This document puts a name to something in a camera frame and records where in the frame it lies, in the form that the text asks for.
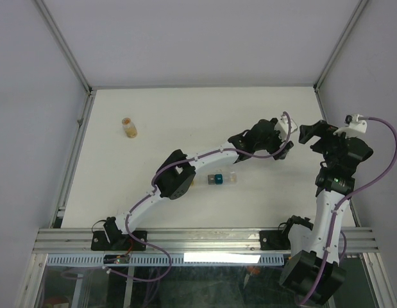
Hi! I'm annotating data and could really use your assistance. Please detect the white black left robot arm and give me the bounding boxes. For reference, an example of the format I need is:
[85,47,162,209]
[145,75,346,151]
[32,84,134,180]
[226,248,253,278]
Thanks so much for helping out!
[91,113,298,251]

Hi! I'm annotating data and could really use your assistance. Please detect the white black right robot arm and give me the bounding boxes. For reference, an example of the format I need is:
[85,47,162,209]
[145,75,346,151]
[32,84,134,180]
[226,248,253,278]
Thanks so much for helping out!
[279,115,373,305]

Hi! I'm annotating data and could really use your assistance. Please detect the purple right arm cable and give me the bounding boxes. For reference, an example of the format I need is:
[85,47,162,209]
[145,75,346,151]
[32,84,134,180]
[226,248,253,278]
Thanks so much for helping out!
[294,117,397,305]

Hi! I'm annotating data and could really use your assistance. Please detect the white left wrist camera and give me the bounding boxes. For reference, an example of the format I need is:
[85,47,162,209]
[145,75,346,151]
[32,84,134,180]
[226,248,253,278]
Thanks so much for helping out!
[275,115,298,141]

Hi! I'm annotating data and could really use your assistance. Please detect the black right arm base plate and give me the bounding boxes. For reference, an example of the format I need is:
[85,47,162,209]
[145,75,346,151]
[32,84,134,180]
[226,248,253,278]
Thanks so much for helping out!
[259,230,291,251]

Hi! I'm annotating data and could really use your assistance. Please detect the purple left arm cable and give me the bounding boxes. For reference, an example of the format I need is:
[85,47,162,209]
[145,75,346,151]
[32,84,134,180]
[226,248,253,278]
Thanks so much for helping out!
[103,111,292,283]

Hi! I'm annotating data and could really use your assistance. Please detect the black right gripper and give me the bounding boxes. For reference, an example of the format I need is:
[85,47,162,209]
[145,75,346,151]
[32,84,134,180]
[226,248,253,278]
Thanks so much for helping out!
[298,119,355,167]

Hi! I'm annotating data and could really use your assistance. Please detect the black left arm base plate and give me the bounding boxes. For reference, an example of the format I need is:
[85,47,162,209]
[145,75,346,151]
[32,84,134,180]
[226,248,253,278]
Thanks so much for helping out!
[90,230,148,252]

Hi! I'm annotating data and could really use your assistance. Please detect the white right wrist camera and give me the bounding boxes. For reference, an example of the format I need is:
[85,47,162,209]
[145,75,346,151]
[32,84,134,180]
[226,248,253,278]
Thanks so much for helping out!
[334,114,367,138]

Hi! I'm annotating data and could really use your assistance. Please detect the aluminium frame rail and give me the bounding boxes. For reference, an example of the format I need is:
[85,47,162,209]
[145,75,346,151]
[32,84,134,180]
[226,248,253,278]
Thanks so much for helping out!
[33,227,380,254]

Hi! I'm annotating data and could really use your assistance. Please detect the clear vial orange pills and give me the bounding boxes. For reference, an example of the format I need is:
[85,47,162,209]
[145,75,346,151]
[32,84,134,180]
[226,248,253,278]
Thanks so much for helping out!
[122,117,137,138]

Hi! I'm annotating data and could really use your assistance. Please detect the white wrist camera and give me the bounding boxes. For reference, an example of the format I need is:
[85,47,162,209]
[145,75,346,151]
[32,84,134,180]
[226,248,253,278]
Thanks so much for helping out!
[275,115,298,141]
[334,114,367,138]

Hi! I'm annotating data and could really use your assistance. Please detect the white slotted cable duct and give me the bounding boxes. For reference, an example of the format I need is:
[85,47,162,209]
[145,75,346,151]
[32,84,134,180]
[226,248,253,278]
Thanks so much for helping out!
[47,252,285,268]

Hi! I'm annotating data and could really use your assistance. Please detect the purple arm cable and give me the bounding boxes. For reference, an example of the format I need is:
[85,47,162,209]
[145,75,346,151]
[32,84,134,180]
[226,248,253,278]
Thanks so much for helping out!
[103,111,292,283]
[294,117,397,305]

